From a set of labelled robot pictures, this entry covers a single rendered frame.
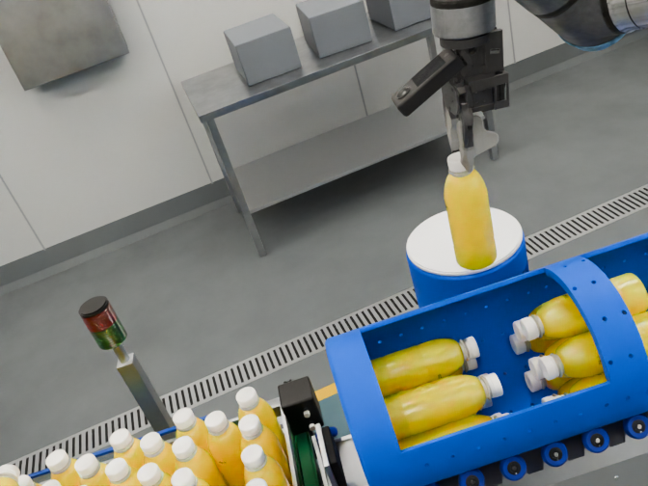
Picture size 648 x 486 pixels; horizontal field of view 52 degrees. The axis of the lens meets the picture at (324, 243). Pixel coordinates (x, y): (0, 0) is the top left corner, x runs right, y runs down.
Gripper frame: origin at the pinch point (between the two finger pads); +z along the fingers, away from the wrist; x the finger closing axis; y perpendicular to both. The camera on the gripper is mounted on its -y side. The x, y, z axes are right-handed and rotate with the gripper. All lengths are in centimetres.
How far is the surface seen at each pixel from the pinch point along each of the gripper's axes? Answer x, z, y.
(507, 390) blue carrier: -5.9, 47.8, 4.1
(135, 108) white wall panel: 309, 78, -101
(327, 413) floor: 97, 149, -31
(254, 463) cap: -15, 39, -44
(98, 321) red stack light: 21, 28, -71
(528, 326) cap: -12.1, 27.3, 5.8
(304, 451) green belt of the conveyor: 2, 59, -37
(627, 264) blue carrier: 2.1, 31.7, 31.9
